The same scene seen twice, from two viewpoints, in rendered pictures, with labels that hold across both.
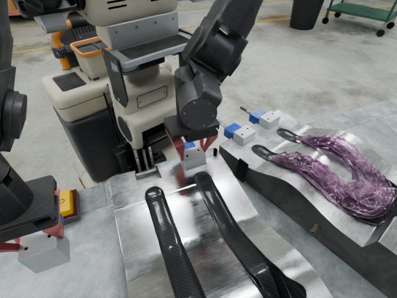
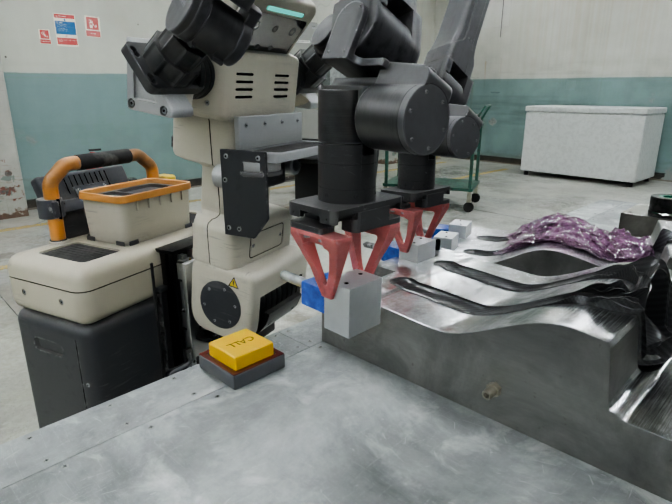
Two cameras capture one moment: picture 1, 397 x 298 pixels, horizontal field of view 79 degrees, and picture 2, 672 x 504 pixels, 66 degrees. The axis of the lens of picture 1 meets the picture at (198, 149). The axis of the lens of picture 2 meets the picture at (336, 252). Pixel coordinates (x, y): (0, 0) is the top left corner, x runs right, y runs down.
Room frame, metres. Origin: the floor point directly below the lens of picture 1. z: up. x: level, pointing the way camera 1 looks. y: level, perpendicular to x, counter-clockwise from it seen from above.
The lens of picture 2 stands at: (-0.30, 0.45, 1.15)
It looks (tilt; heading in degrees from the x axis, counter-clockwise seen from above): 17 degrees down; 337
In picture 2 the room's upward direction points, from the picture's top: straight up
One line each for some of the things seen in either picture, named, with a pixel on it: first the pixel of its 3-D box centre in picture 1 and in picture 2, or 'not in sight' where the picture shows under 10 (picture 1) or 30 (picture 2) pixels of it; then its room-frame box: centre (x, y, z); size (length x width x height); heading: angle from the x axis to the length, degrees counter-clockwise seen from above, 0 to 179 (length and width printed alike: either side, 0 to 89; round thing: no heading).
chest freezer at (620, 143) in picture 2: not in sight; (589, 142); (4.88, -5.46, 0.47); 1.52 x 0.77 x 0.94; 20
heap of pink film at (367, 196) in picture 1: (334, 164); (574, 234); (0.37, -0.31, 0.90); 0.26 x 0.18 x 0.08; 40
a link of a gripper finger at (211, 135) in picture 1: (197, 139); (419, 219); (0.40, 0.00, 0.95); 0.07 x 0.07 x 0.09; 23
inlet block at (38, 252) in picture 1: (46, 223); (321, 289); (0.20, 0.25, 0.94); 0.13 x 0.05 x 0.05; 22
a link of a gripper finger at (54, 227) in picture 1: (38, 222); (354, 246); (0.17, 0.22, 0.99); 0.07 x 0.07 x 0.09; 22
